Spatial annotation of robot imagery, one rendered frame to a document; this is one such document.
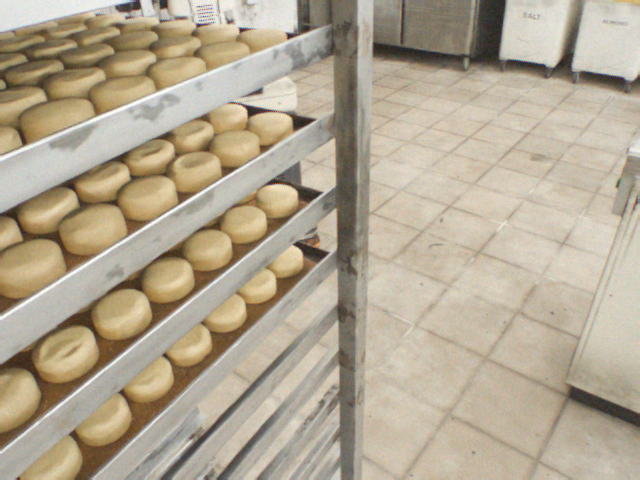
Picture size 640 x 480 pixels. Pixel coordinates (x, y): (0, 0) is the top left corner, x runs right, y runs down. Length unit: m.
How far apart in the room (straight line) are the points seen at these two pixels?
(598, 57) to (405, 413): 3.77
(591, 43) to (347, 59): 4.46
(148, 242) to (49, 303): 0.08
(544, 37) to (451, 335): 3.44
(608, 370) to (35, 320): 1.67
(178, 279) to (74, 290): 0.14
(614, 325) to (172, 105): 1.50
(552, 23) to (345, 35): 4.51
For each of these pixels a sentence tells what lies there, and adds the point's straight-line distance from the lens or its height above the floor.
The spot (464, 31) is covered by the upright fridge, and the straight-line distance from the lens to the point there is 4.99.
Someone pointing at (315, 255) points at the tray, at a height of 1.04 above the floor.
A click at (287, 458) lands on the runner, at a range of 0.78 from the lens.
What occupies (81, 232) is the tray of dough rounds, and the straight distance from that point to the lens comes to 0.42.
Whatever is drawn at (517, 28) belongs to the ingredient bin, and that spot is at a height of 0.40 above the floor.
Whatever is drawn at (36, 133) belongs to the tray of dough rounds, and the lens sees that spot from 0.39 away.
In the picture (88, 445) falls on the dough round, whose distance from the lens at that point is 0.54.
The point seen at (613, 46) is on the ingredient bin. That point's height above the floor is 0.36.
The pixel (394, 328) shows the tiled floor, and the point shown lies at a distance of 2.09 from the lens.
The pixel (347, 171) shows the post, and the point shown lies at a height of 1.18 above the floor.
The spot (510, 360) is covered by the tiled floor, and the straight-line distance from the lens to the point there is 2.05.
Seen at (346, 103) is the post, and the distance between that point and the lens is 0.56.
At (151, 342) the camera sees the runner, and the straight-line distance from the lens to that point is 0.45.
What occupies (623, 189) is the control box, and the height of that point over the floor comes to 0.78.
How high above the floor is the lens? 1.45
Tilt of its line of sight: 34 degrees down
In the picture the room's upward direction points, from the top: 3 degrees counter-clockwise
